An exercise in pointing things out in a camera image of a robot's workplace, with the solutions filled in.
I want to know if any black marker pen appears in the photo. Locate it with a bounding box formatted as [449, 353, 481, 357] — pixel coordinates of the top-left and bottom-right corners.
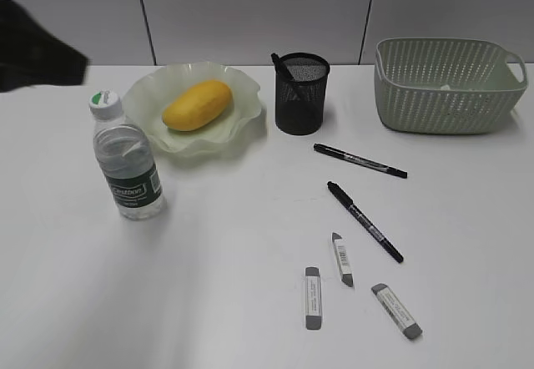
[327, 181, 404, 264]
[313, 144, 408, 179]
[270, 53, 312, 111]

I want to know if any yellow mango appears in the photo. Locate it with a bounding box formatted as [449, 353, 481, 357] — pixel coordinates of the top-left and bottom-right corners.
[162, 80, 233, 132]

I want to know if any eraser with barcode sleeve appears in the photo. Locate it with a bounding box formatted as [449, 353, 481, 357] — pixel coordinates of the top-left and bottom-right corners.
[331, 232, 354, 288]

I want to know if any clear water bottle green label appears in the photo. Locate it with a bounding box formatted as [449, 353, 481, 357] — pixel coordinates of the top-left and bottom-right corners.
[88, 90, 165, 220]

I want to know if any grey white eraser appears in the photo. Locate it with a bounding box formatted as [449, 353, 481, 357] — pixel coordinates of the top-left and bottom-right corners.
[371, 283, 423, 341]
[305, 266, 323, 331]

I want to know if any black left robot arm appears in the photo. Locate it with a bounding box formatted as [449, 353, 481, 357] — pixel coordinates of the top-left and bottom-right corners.
[1, 0, 89, 93]

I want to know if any black mesh pen holder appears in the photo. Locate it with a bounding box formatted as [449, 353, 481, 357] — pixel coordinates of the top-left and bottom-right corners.
[271, 52, 330, 136]

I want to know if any frosted green wavy plate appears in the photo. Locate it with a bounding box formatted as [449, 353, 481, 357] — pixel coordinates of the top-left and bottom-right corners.
[123, 62, 262, 157]

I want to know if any pale green plastic basket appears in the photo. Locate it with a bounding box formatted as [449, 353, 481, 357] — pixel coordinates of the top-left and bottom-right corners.
[374, 38, 529, 135]

